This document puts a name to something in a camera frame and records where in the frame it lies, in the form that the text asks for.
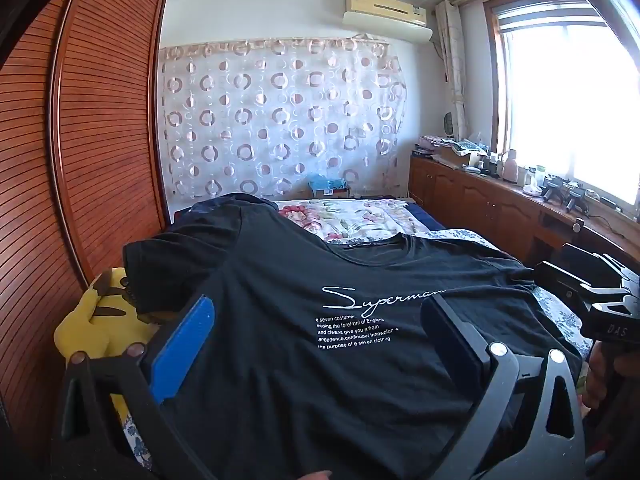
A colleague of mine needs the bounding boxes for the flat cardboard box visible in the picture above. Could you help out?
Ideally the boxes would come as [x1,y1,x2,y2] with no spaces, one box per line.
[431,145,472,169]

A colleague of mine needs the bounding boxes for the wall air conditioner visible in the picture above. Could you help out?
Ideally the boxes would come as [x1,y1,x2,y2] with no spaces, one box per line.
[342,0,434,44]

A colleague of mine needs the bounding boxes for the sheer circle-pattern curtain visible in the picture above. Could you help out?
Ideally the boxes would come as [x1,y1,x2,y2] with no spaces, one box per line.
[159,36,409,202]

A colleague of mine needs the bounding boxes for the long wooden cabinet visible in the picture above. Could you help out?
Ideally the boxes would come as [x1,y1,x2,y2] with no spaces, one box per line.
[408,151,640,281]

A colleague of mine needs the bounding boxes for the wooden slatted wardrobe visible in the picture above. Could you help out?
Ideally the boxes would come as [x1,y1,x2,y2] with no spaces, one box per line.
[0,0,169,461]

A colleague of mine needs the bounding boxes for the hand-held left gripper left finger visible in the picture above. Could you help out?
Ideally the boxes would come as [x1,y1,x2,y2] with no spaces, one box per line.
[60,294,217,480]

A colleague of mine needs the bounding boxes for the person's right hand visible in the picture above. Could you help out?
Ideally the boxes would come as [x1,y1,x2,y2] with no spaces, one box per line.
[583,341,616,412]

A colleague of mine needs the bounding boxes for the black tools on cabinet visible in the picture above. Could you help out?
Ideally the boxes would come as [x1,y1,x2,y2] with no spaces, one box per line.
[541,174,593,212]

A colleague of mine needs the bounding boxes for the pink floral bedsheet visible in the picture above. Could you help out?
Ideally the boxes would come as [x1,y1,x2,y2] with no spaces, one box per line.
[274,198,442,247]

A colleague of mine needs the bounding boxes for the yellow plush toy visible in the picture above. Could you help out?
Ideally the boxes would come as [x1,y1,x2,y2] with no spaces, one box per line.
[54,267,168,413]

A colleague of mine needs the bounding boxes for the pile of pink items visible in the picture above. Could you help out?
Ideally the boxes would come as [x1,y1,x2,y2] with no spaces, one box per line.
[414,134,442,159]

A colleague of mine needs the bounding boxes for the white plastic bottle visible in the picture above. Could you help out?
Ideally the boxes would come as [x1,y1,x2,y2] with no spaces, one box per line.
[501,148,521,182]

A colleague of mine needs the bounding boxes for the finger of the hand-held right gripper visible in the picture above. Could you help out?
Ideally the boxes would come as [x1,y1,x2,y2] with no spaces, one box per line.
[534,260,628,307]
[560,242,640,286]

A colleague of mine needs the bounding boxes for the navy blue garment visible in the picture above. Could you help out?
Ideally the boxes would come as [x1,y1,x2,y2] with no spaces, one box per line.
[171,191,279,248]

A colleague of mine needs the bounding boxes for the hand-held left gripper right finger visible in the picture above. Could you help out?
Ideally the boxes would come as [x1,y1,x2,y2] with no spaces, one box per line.
[417,294,587,480]

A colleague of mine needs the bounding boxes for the blue plastic bag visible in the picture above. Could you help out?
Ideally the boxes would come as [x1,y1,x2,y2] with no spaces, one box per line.
[307,172,351,196]

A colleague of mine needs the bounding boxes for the black printed t-shirt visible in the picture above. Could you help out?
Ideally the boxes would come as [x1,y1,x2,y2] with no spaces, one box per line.
[122,207,585,480]

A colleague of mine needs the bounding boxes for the patterned window curtain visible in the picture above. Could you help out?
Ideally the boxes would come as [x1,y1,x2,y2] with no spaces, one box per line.
[433,0,469,142]

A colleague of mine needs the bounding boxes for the clutter on cabinet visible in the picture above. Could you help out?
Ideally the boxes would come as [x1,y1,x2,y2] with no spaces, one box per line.
[449,137,489,157]

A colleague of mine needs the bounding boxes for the wooden-framed window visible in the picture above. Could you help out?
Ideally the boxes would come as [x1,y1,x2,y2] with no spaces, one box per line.
[481,0,640,213]

